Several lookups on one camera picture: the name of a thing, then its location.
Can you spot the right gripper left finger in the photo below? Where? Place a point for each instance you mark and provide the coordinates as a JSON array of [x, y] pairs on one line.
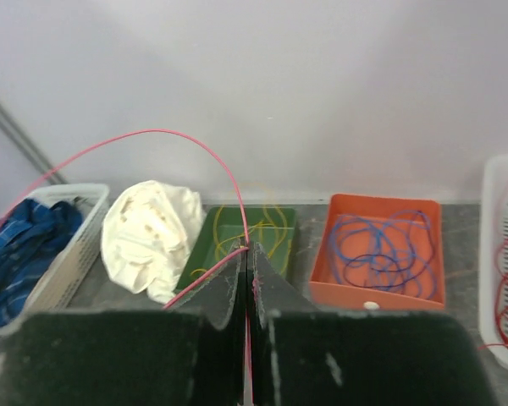
[[220, 302]]

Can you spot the left white plastic basket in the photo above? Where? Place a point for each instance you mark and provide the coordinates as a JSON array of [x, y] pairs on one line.
[[58, 284]]

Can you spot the cream white cloth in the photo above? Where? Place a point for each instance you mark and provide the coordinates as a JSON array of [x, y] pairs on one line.
[[147, 237]]

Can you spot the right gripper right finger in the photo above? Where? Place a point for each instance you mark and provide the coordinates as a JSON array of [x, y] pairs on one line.
[[281, 333]]

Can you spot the orange drawer box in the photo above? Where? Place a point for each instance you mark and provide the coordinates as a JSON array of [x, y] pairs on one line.
[[380, 253]]

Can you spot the green drawer box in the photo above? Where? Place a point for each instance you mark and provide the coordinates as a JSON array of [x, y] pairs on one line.
[[274, 227]]

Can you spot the right white plastic basket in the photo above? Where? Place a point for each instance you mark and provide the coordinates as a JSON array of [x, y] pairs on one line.
[[493, 259]]

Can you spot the blue plaid cloth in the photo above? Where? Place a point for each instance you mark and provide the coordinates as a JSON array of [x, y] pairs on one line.
[[30, 240]]

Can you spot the white plastic basket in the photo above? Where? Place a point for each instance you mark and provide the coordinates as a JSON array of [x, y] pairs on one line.
[[493, 259], [58, 284]]

